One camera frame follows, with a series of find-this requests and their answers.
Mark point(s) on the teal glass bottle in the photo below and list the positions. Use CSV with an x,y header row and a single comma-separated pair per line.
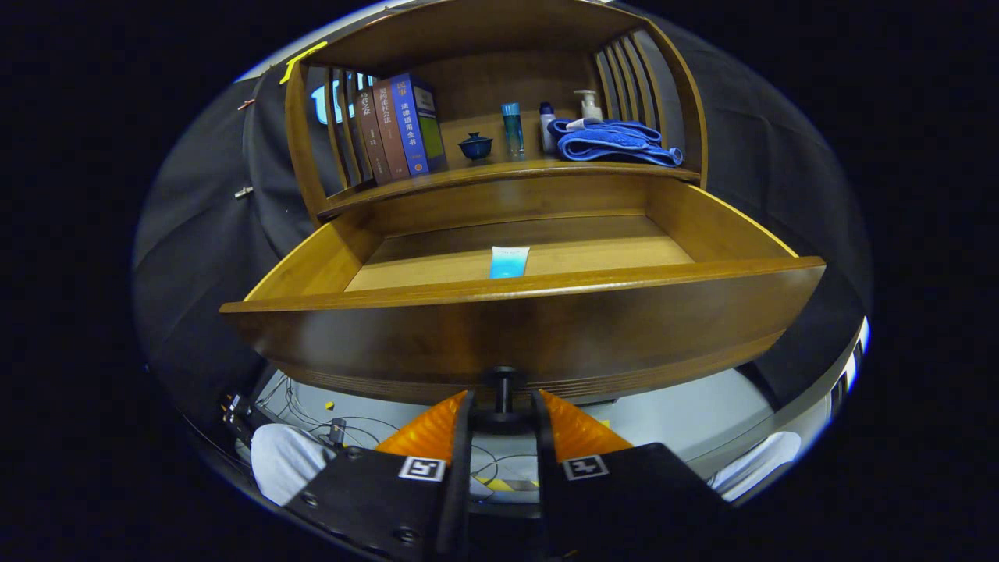
x,y
513,129

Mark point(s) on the dark brown book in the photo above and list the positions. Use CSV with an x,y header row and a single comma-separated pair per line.
x,y
372,136

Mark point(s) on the small black adapter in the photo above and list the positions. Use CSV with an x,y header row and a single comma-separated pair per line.
x,y
338,431

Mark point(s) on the blue folded towel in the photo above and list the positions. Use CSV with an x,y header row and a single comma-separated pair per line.
x,y
616,142

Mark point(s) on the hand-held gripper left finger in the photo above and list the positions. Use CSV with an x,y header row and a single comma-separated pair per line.
x,y
390,499

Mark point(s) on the thick blue book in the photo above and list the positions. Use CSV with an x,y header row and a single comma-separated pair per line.
x,y
414,125

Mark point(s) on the reddish brown book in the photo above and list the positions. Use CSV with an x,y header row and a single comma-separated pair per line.
x,y
390,129

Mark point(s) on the blue and white cosmetic tube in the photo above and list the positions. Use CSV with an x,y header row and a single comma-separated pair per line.
x,y
509,264

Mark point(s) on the white bottle with blue cap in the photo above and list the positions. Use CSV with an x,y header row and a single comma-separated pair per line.
x,y
548,129

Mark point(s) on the white pump bottle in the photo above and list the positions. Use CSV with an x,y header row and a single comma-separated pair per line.
x,y
589,105

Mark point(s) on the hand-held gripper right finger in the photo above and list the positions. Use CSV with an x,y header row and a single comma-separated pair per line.
x,y
624,499

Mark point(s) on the dark blue lidded teacup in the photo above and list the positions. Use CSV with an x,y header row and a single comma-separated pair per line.
x,y
475,147

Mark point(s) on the black backdrop cloth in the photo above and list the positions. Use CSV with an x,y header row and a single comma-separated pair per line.
x,y
187,257

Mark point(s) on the wooden countertop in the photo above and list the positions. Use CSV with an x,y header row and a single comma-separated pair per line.
x,y
499,171

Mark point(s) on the person's white-clad leg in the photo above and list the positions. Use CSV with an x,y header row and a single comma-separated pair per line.
x,y
285,464

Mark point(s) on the wooden drawer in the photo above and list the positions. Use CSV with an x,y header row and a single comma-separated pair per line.
x,y
507,336

